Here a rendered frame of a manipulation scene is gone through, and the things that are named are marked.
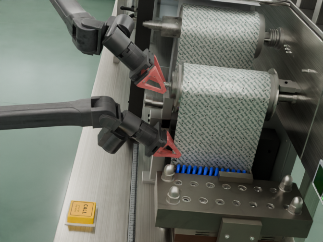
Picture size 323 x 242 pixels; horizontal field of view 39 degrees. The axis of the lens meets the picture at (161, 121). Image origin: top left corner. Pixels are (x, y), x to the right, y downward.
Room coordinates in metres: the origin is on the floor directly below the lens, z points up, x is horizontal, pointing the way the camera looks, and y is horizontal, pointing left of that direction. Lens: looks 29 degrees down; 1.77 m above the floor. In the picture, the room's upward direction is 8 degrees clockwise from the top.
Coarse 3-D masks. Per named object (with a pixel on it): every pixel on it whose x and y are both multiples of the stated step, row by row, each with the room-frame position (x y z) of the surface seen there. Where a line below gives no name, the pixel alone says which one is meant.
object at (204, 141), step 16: (176, 128) 1.08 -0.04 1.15; (192, 128) 1.09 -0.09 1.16; (208, 128) 1.09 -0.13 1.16; (224, 128) 1.09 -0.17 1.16; (240, 128) 1.10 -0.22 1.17; (256, 128) 1.10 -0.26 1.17; (176, 144) 1.08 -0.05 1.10; (192, 144) 1.09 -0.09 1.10; (208, 144) 1.09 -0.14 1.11; (224, 144) 1.10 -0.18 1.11; (240, 144) 1.10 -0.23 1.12; (256, 144) 1.10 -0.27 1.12; (176, 160) 1.08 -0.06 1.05; (192, 160) 1.09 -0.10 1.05; (208, 160) 1.09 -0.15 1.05; (224, 160) 1.10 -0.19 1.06; (240, 160) 1.10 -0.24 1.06
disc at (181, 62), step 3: (180, 60) 1.17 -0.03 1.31; (180, 63) 1.16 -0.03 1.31; (183, 63) 1.13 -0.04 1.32; (183, 66) 1.12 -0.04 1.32; (183, 69) 1.11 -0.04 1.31; (183, 72) 1.10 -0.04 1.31; (183, 75) 1.10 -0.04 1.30; (180, 84) 1.09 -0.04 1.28; (180, 87) 1.08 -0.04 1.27; (180, 90) 1.08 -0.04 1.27; (180, 93) 1.07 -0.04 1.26; (180, 96) 1.07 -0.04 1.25; (180, 99) 1.07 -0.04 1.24; (177, 102) 1.09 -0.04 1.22; (177, 105) 1.08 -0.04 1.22; (174, 108) 1.14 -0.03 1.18; (177, 108) 1.08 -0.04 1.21; (177, 111) 1.10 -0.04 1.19
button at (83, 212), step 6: (72, 204) 0.98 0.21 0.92; (78, 204) 0.98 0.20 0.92; (84, 204) 0.99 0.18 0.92; (90, 204) 0.99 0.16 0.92; (72, 210) 0.95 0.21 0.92; (78, 210) 0.96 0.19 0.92; (84, 210) 0.96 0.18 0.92; (90, 210) 0.96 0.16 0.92; (72, 216) 0.93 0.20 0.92; (78, 216) 0.93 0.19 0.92; (84, 216) 0.94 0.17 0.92; (90, 216) 0.94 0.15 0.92; (72, 222) 0.93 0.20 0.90; (78, 222) 0.93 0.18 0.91; (84, 222) 0.93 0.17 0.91; (90, 222) 0.93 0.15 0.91
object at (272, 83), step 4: (180, 68) 1.13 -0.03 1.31; (180, 72) 1.12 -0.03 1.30; (180, 76) 1.11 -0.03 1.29; (272, 76) 1.16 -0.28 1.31; (180, 80) 1.10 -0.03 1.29; (272, 80) 1.14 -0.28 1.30; (272, 84) 1.13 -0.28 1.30; (272, 88) 1.12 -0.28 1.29; (272, 92) 1.12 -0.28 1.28; (176, 96) 1.10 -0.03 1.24; (272, 96) 1.11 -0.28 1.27; (176, 100) 1.09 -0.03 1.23; (272, 100) 1.11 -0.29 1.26; (176, 104) 1.10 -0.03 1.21; (268, 104) 1.11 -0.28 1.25; (272, 104) 1.11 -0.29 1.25; (268, 108) 1.11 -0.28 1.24; (268, 112) 1.12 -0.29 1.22
